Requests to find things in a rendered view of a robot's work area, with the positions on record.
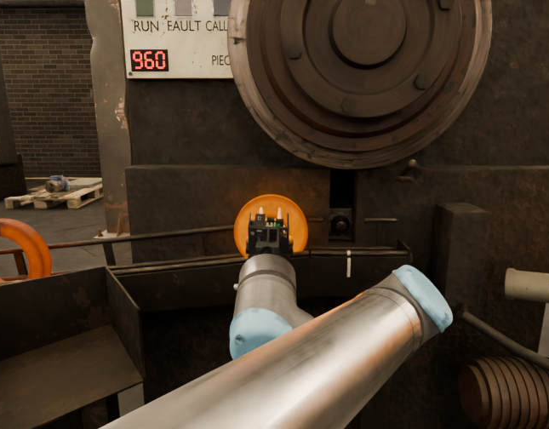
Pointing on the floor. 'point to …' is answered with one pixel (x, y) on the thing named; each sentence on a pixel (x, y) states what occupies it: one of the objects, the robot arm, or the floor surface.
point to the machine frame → (415, 411)
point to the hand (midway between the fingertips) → (271, 222)
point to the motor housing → (509, 394)
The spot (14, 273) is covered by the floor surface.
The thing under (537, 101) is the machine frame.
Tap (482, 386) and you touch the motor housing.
